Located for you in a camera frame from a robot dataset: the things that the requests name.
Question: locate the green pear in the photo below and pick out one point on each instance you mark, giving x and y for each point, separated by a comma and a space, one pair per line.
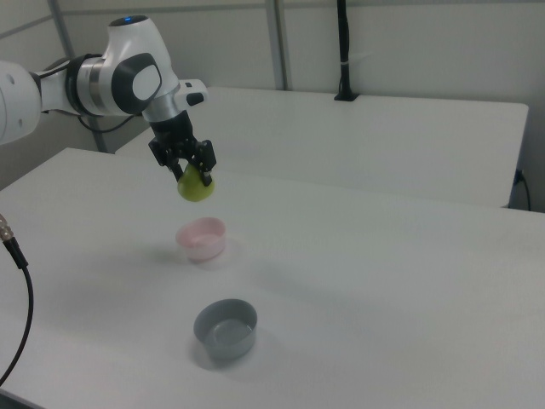
193, 191

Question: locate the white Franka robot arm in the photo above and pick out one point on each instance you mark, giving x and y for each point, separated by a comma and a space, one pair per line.
123, 55

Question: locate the black pole with clamp base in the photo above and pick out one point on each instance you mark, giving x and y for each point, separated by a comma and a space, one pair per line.
344, 51

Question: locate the white side table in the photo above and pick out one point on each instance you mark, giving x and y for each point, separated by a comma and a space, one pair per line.
383, 140

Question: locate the pink bowl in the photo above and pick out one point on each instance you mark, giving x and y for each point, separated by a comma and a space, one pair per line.
200, 240

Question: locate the grey bowl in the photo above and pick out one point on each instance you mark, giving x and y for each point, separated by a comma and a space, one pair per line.
225, 334

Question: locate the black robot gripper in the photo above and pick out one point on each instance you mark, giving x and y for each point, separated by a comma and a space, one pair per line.
172, 136

